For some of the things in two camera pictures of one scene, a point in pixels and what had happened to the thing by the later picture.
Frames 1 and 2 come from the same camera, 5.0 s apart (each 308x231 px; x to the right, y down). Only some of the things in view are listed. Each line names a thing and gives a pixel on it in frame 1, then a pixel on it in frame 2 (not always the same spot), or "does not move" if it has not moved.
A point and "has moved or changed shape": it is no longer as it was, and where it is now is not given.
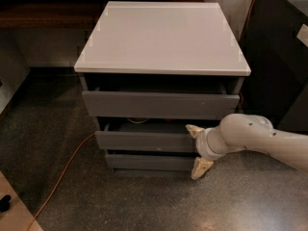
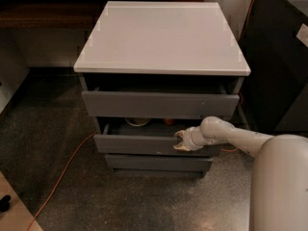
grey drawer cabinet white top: [151, 69] does not move
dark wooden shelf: [65, 12] does not move
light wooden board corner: [17, 217] does not move
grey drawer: [124, 141] has moved or changed shape
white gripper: [201, 143] to [190, 141]
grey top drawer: [160, 105] does not move
